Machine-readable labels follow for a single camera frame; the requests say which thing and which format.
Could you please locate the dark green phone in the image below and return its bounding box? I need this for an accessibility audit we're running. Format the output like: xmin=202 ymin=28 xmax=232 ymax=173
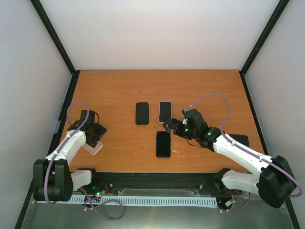
xmin=136 ymin=103 xmax=149 ymax=125

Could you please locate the controller board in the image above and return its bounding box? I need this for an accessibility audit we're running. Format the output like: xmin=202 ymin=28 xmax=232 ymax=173
xmin=92 ymin=183 xmax=108 ymax=198
xmin=224 ymin=189 xmax=242 ymax=211

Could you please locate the black aluminium frame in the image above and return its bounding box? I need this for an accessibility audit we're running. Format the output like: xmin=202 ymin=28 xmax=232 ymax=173
xmin=14 ymin=0 xmax=301 ymax=229

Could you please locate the light blue cable duct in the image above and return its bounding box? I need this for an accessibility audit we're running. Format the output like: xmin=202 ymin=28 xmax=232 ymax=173
xmin=67 ymin=195 xmax=217 ymax=208

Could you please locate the right controller board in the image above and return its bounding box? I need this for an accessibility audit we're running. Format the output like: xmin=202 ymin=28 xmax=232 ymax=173
xmin=224 ymin=189 xmax=242 ymax=211

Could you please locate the left controller board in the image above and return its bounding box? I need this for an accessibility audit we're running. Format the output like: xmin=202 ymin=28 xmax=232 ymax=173
xmin=92 ymin=183 xmax=108 ymax=198

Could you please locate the lavender phone case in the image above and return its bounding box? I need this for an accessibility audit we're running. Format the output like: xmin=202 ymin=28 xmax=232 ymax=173
xmin=158 ymin=101 xmax=173 ymax=125

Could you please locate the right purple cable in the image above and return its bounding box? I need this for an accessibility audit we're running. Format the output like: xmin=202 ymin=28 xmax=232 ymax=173
xmin=188 ymin=93 xmax=304 ymax=213

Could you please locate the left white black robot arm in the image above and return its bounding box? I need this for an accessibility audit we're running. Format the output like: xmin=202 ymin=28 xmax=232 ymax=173
xmin=32 ymin=110 xmax=107 ymax=203

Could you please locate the black case with ring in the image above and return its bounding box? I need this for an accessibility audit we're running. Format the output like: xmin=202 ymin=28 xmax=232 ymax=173
xmin=135 ymin=102 xmax=150 ymax=125

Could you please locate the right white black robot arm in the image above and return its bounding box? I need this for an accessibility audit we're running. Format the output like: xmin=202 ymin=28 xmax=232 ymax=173
xmin=163 ymin=109 xmax=297 ymax=208

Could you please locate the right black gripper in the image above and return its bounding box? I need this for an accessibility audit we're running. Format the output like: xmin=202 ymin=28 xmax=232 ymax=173
xmin=163 ymin=118 xmax=198 ymax=140

